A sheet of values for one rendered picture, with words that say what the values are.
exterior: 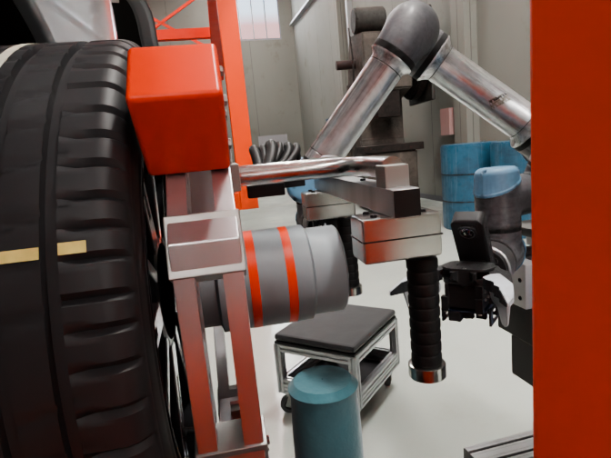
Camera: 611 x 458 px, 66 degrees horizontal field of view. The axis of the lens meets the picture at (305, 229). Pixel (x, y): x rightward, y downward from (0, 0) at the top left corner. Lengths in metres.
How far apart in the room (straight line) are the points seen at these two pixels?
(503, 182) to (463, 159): 4.25
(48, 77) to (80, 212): 0.15
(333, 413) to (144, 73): 0.42
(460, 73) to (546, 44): 0.95
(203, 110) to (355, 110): 0.62
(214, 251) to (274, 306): 0.25
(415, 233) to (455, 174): 4.62
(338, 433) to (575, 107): 0.50
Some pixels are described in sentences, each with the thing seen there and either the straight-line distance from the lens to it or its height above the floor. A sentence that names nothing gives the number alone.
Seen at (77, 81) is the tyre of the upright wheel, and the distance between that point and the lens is 0.48.
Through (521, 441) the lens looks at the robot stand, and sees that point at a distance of 1.45.
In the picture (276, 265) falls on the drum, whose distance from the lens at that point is 0.62.
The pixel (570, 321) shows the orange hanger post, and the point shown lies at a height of 0.96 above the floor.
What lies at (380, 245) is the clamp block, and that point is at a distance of 0.51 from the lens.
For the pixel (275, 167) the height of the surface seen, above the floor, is 1.01.
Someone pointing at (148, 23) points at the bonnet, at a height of 2.02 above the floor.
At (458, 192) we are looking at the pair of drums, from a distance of 5.14.
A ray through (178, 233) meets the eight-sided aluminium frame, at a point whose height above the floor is 0.97.
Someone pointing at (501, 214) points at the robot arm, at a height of 0.89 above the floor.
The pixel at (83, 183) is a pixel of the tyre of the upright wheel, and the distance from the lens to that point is 0.40.
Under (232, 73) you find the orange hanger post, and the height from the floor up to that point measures 1.70.
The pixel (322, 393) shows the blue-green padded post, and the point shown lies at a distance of 0.60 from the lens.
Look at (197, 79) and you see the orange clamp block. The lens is 0.40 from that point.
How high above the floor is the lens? 1.03
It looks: 10 degrees down
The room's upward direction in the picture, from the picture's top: 5 degrees counter-clockwise
